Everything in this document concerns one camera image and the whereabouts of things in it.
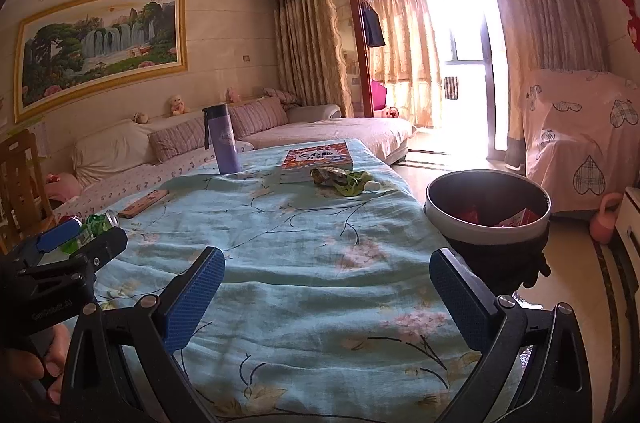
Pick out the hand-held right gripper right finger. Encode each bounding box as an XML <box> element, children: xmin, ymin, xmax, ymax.
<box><xmin>429</xmin><ymin>247</ymin><xmax>594</xmax><ymax>423</ymax></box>

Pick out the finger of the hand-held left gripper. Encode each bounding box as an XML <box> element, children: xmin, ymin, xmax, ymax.
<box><xmin>74</xmin><ymin>226</ymin><xmax>129</xmax><ymax>275</ymax></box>
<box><xmin>15</xmin><ymin>218</ymin><xmax>84</xmax><ymax>273</ymax></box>

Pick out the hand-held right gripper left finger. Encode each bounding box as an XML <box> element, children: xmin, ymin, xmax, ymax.
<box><xmin>60</xmin><ymin>247</ymin><xmax>226</xmax><ymax>423</ymax></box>

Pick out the black bin with white rim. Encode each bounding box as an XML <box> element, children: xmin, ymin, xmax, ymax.
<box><xmin>424</xmin><ymin>168</ymin><xmax>554</xmax><ymax>290</ymax></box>

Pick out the red carton box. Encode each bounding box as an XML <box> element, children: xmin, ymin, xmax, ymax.
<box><xmin>495</xmin><ymin>208</ymin><xmax>542</xmax><ymax>228</ymax></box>

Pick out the person's left hand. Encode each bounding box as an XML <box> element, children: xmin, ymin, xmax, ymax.
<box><xmin>0</xmin><ymin>323</ymin><xmax>72</xmax><ymax>405</ymax></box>

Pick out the pink plush toy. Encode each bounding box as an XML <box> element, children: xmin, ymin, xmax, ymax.
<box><xmin>46</xmin><ymin>173</ymin><xmax>83</xmax><ymax>203</ymax></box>

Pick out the wooden chair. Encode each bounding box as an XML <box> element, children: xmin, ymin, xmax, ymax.
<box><xmin>0</xmin><ymin>128</ymin><xmax>57</xmax><ymax>255</ymax></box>

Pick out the white cushion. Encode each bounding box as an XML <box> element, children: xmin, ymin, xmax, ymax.
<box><xmin>71</xmin><ymin>120</ymin><xmax>157</xmax><ymax>187</ymax></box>

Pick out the light blue floral blanket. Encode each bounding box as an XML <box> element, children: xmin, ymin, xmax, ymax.
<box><xmin>54</xmin><ymin>138</ymin><xmax>532</xmax><ymax>423</ymax></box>

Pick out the pink watering can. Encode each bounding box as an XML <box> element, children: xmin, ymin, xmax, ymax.
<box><xmin>588</xmin><ymin>192</ymin><xmax>624</xmax><ymax>245</ymax></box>

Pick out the green snack wrapper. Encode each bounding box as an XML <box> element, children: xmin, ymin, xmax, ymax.
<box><xmin>334</xmin><ymin>170</ymin><xmax>375</xmax><ymax>197</ymax></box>

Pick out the purple water bottle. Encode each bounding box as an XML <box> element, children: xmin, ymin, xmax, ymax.
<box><xmin>202</xmin><ymin>103</ymin><xmax>244</xmax><ymax>175</ymax></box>

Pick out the gold snack wrapper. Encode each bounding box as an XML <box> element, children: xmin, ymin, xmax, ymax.
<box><xmin>310</xmin><ymin>167</ymin><xmax>346</xmax><ymax>188</ymax></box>

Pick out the red and white book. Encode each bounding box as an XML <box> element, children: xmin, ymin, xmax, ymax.
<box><xmin>279</xmin><ymin>142</ymin><xmax>354</xmax><ymax>184</ymax></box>

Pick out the framed landscape painting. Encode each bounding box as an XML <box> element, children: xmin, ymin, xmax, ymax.
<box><xmin>12</xmin><ymin>0</ymin><xmax>188</xmax><ymax>124</ymax></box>

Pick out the pink heart print cloth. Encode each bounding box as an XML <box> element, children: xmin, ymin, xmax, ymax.
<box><xmin>520</xmin><ymin>68</ymin><xmax>640</xmax><ymax>217</ymax></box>

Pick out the light fabric sofa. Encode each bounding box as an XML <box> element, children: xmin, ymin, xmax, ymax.
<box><xmin>52</xmin><ymin>96</ymin><xmax>415</xmax><ymax>224</ymax></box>

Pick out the pink bag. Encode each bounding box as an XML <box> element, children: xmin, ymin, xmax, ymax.
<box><xmin>370</xmin><ymin>80</ymin><xmax>389</xmax><ymax>115</ymax></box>

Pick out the small pink striped cushion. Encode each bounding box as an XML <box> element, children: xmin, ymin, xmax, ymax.
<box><xmin>262</xmin><ymin>87</ymin><xmax>302</xmax><ymax>105</ymax></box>

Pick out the sheer patterned curtain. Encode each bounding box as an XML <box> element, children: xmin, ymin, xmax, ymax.
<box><xmin>359</xmin><ymin>0</ymin><xmax>445</xmax><ymax>127</ymax></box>

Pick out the beige patterned curtain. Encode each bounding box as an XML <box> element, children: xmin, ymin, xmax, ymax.
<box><xmin>273</xmin><ymin>0</ymin><xmax>354</xmax><ymax>107</ymax></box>
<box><xmin>477</xmin><ymin>0</ymin><xmax>609</xmax><ymax>175</ymax></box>

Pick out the dark hanging garment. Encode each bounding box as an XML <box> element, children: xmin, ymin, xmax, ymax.
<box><xmin>362</xmin><ymin>4</ymin><xmax>385</xmax><ymax>47</ymax></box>

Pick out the paper wall calendar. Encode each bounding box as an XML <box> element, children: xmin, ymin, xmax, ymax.
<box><xmin>27</xmin><ymin>120</ymin><xmax>49</xmax><ymax>155</ymax></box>

